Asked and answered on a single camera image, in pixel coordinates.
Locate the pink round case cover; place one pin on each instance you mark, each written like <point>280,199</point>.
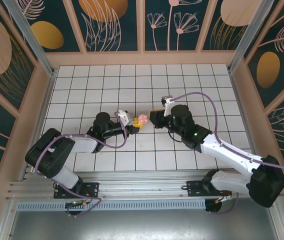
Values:
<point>141,116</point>

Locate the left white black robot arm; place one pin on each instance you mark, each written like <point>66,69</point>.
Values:
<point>47,155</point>

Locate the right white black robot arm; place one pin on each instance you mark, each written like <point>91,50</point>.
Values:
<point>222,150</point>

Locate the grey sheet metal panel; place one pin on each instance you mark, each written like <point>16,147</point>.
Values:
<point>142,225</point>

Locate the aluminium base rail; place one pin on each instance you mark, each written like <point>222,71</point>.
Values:
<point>142,185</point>

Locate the aluminium corner post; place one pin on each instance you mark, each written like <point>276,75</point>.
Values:
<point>249,37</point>
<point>35,42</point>

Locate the aluminium side frame rail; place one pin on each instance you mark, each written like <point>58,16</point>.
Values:
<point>280,222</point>
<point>5,225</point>

